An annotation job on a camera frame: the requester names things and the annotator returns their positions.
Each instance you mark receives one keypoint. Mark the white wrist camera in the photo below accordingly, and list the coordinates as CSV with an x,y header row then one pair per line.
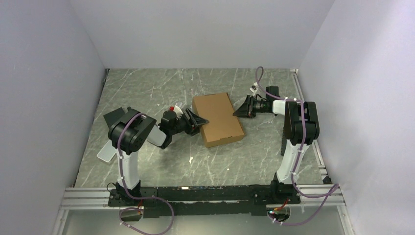
x,y
255,90
177,108

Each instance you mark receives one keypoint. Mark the brown cardboard box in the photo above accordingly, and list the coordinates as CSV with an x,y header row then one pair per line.
x,y
222,127

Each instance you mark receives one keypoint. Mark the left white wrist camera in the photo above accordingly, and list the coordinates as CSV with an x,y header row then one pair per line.
x,y
177,108

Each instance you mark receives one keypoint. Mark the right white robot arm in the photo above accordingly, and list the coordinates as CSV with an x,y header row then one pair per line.
x,y
301,127

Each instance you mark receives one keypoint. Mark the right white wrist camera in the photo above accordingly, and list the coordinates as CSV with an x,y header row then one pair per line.
x,y
255,90

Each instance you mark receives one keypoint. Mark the left black rectangular pad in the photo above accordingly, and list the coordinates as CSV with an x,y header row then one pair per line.
x,y
113,116

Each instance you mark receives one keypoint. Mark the right black rectangular pad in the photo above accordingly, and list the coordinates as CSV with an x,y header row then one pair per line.
x,y
283,143

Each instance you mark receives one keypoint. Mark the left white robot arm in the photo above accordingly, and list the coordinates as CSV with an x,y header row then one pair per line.
x,y
128,131

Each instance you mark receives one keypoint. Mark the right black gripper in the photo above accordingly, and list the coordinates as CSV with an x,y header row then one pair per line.
x,y
246,110

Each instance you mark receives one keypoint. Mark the black rectangular pad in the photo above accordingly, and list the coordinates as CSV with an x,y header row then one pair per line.
x,y
283,143
113,116

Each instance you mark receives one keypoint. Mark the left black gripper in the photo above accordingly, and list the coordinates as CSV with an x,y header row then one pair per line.
x,y
192,129

